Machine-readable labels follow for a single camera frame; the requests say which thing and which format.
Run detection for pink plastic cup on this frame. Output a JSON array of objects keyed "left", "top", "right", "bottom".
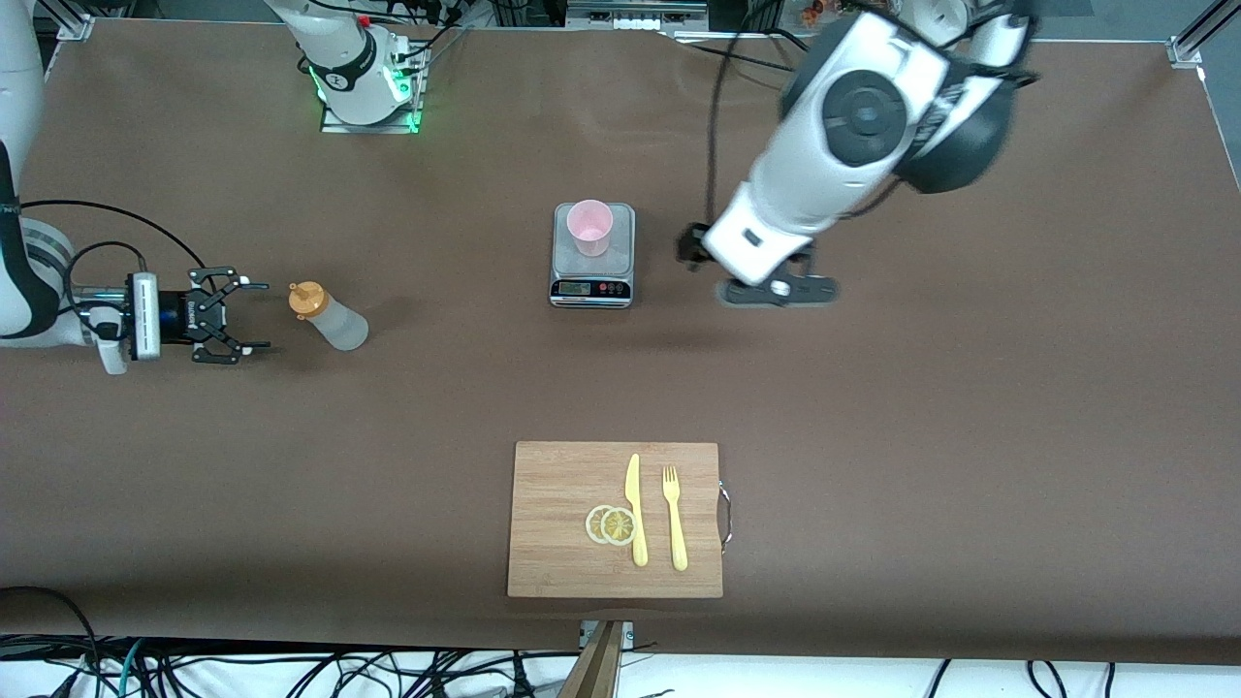
[{"left": 566, "top": 199, "right": 615, "bottom": 259}]

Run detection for translucent sauce bottle orange cap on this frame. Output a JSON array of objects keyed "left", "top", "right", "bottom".
[{"left": 288, "top": 280, "right": 370, "bottom": 352}]

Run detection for silver digital kitchen scale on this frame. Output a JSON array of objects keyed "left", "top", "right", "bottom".
[{"left": 549, "top": 202, "right": 637, "bottom": 310}]

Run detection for grey power strip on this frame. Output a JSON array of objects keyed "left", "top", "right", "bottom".
[{"left": 567, "top": 0, "right": 711, "bottom": 32}]

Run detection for yellow plastic knife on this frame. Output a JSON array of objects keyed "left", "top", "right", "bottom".
[{"left": 624, "top": 453, "right": 650, "bottom": 568}]

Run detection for yellow plastic fork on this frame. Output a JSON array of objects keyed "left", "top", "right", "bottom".
[{"left": 661, "top": 465, "right": 689, "bottom": 572}]

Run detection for bamboo cutting board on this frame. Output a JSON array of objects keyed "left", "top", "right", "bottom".
[{"left": 506, "top": 441, "right": 724, "bottom": 599}]

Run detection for wooden beam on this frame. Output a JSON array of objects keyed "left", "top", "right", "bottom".
[{"left": 555, "top": 620, "right": 626, "bottom": 698}]

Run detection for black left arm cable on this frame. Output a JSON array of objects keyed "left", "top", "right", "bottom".
[{"left": 705, "top": 0, "right": 806, "bottom": 226}]

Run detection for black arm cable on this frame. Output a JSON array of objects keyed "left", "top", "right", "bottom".
[
  {"left": 17, "top": 199, "right": 207, "bottom": 335},
  {"left": 705, "top": 0, "right": 806, "bottom": 226}
]

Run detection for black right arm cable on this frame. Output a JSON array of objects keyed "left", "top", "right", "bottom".
[{"left": 17, "top": 199, "right": 207, "bottom": 335}]

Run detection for black cable on table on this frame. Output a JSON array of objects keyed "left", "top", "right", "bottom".
[{"left": 669, "top": 27, "right": 808, "bottom": 77}]

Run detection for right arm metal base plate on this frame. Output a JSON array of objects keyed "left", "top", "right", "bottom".
[{"left": 318, "top": 44, "right": 428, "bottom": 135}]

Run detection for black cable loop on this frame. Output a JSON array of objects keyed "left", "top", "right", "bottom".
[{"left": 0, "top": 586, "right": 103, "bottom": 698}]

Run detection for aluminium frame profile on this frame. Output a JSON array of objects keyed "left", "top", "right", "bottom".
[
  {"left": 1166, "top": 0, "right": 1241, "bottom": 69},
  {"left": 39, "top": 0, "right": 95, "bottom": 42}
]

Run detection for teal cable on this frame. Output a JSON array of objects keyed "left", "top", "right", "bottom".
[{"left": 114, "top": 638, "right": 148, "bottom": 698}]

